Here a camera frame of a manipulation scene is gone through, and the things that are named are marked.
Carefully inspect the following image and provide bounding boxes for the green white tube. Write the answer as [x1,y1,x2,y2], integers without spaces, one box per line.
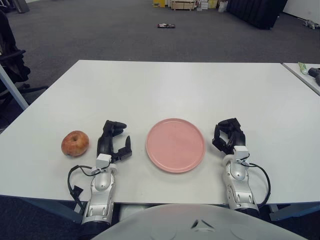
[297,61,309,75]

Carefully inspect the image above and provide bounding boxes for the grey robot torso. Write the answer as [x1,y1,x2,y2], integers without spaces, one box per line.
[92,203,303,240]

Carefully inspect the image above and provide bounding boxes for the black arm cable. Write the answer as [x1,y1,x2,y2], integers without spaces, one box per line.
[67,164,101,213]
[241,159,272,208]

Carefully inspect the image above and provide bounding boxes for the black curtain partition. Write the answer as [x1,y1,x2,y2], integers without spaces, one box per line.
[226,0,288,30]

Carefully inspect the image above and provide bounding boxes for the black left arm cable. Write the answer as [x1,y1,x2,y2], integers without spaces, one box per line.
[67,164,101,213]

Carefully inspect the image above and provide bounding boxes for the grey quadruped robot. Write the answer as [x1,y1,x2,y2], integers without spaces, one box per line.
[302,19,319,30]

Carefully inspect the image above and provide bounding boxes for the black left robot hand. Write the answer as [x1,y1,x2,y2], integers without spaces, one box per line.
[96,119,134,164]

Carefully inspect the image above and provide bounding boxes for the pink round plate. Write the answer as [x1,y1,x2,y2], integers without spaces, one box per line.
[145,118,207,174]

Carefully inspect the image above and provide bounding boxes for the wooden crate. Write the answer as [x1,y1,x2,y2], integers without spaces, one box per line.
[171,0,197,11]

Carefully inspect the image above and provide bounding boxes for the light blue desk leg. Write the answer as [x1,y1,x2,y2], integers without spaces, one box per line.
[0,63,30,111]

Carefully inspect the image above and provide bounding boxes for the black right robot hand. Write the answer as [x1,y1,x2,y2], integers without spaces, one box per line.
[211,117,250,156]

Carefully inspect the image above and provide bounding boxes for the black office chair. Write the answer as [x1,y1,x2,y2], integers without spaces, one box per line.
[0,9,50,118]

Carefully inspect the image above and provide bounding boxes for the red yellow apple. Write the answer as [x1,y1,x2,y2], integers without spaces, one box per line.
[61,130,90,157]

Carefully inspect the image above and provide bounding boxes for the white stacked boxes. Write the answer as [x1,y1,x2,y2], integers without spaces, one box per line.
[196,0,220,11]

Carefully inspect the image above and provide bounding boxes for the grey bin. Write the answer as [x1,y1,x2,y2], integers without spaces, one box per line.
[13,0,30,12]

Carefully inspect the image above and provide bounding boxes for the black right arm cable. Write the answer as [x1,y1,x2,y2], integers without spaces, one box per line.
[241,159,272,208]

